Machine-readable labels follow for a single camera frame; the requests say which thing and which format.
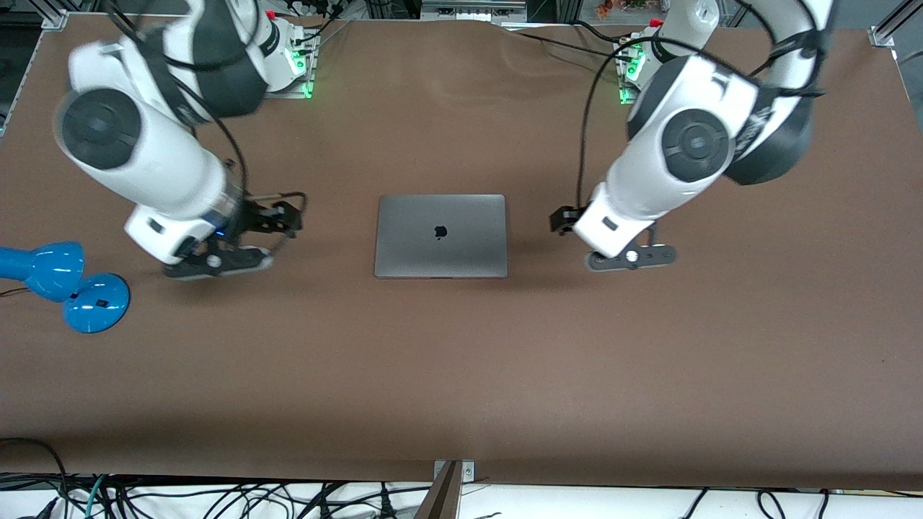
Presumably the grey laptop computer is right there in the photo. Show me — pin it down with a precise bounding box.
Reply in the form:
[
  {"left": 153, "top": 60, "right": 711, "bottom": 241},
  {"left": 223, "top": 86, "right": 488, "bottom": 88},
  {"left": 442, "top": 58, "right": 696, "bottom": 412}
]
[{"left": 374, "top": 193, "right": 508, "bottom": 280}]

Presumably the brown table cover sheet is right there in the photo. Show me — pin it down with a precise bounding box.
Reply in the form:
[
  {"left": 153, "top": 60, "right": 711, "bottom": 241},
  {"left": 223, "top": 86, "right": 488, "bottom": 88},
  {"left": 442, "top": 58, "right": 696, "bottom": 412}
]
[{"left": 0, "top": 13, "right": 923, "bottom": 492}]

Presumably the blue desk lamp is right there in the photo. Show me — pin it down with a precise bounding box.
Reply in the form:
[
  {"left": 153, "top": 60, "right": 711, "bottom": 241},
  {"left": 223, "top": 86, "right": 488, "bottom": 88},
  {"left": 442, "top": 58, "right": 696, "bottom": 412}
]
[{"left": 0, "top": 241, "right": 131, "bottom": 334}]

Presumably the grey equipment box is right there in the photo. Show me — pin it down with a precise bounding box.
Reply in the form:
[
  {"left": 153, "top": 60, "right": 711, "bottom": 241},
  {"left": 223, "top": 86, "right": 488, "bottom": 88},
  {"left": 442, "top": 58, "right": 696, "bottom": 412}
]
[{"left": 420, "top": 0, "right": 529, "bottom": 23}]

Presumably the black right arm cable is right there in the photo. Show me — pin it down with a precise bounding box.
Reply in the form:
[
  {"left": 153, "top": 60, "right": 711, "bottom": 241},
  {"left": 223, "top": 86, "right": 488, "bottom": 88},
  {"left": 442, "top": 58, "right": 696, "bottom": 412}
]
[{"left": 101, "top": 0, "right": 309, "bottom": 254}]

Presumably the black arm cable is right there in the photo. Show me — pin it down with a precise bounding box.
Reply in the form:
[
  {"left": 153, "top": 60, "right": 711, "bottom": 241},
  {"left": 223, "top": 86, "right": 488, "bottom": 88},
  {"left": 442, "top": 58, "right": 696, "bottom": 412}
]
[
  {"left": 101, "top": 0, "right": 309, "bottom": 254},
  {"left": 575, "top": 0, "right": 831, "bottom": 211}
]

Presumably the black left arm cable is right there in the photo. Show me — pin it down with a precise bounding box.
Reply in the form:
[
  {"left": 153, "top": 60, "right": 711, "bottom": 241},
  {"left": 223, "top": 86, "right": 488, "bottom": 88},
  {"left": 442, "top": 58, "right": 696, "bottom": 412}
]
[{"left": 575, "top": 0, "right": 831, "bottom": 211}]

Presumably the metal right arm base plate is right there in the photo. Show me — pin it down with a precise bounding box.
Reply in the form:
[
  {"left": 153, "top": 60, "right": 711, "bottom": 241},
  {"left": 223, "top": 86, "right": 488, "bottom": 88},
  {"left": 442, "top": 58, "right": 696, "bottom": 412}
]
[{"left": 263, "top": 27, "right": 319, "bottom": 100}]

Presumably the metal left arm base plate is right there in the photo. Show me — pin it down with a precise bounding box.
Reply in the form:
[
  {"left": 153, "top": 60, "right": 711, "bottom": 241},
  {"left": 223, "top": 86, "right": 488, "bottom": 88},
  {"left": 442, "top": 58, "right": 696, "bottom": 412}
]
[{"left": 617, "top": 35, "right": 650, "bottom": 106}]

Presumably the long black table cable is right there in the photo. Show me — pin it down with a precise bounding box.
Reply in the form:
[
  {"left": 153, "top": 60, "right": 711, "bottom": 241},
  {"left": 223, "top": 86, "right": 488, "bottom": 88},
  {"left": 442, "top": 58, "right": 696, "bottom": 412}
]
[{"left": 503, "top": 29, "right": 627, "bottom": 61}]

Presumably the short black table cable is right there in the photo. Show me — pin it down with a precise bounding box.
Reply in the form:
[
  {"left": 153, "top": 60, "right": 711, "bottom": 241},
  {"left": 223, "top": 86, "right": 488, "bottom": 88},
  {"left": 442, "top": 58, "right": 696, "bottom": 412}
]
[{"left": 572, "top": 19, "right": 630, "bottom": 45}]

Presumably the silver mounting bracket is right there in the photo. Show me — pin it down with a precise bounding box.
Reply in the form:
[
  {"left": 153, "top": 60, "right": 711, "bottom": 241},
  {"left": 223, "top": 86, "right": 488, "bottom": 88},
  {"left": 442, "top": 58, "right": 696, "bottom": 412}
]
[{"left": 433, "top": 459, "right": 476, "bottom": 482}]

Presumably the grey metal post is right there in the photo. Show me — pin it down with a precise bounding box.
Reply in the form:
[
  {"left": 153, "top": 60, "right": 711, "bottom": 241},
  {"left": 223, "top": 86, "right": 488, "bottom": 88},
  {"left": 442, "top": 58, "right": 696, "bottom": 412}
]
[{"left": 414, "top": 461, "right": 464, "bottom": 519}]

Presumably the thick black floor cable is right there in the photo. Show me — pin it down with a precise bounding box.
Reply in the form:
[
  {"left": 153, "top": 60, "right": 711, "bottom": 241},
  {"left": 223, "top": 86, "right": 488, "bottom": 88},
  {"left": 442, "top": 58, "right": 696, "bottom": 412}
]
[{"left": 0, "top": 437, "right": 71, "bottom": 519}]

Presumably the teal floor cable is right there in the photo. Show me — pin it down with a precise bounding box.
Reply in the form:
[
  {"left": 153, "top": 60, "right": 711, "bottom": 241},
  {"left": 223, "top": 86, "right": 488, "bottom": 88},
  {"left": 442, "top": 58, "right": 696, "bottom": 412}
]
[{"left": 84, "top": 474, "right": 109, "bottom": 519}]

